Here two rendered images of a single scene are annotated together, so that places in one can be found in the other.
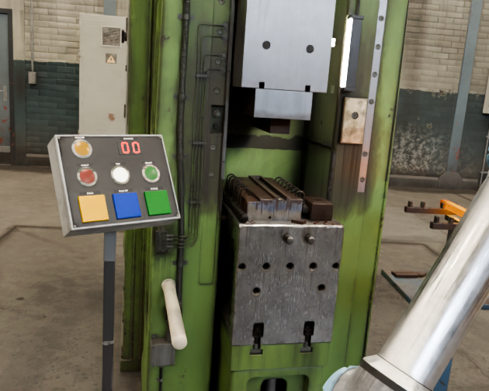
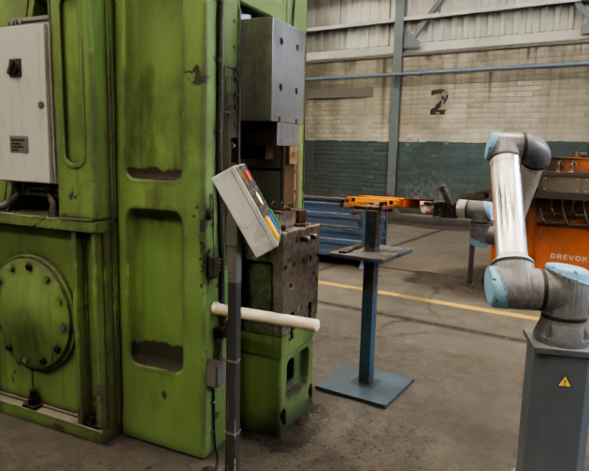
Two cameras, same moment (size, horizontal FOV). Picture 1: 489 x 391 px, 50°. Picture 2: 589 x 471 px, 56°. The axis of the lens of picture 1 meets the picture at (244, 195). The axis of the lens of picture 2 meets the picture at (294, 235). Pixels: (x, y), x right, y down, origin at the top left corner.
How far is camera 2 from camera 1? 1.77 m
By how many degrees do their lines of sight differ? 51
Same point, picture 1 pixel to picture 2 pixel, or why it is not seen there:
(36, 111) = not seen: outside the picture
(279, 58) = (285, 97)
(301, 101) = (294, 131)
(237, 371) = (282, 359)
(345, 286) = not seen: hidden behind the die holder
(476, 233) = (514, 185)
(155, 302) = (208, 328)
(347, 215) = not seen: hidden behind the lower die
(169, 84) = (210, 120)
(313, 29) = (297, 76)
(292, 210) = (292, 218)
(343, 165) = (288, 181)
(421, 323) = (517, 230)
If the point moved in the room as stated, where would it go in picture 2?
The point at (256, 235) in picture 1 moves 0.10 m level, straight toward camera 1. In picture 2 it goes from (290, 239) to (308, 243)
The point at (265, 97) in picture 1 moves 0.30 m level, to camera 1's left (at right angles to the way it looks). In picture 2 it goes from (280, 128) to (229, 125)
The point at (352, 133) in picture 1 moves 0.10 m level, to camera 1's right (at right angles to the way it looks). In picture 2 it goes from (293, 155) to (306, 155)
